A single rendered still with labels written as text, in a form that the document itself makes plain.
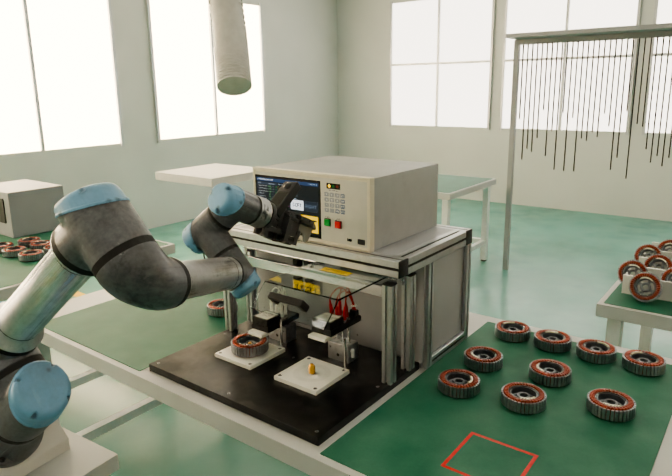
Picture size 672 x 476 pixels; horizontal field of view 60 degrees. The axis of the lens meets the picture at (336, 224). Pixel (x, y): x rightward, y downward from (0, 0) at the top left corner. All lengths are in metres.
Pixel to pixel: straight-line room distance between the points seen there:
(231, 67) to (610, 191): 5.82
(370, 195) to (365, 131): 7.62
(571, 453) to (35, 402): 1.13
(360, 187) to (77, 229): 0.79
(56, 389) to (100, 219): 0.43
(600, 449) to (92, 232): 1.17
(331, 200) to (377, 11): 7.54
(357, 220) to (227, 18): 1.57
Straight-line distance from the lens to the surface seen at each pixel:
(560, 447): 1.52
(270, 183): 1.79
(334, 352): 1.77
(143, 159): 6.95
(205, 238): 1.40
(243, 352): 1.78
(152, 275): 1.02
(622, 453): 1.55
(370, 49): 9.11
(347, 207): 1.61
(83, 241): 1.05
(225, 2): 2.96
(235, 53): 2.84
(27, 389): 1.32
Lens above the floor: 1.55
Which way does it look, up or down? 13 degrees down
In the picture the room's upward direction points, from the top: 1 degrees counter-clockwise
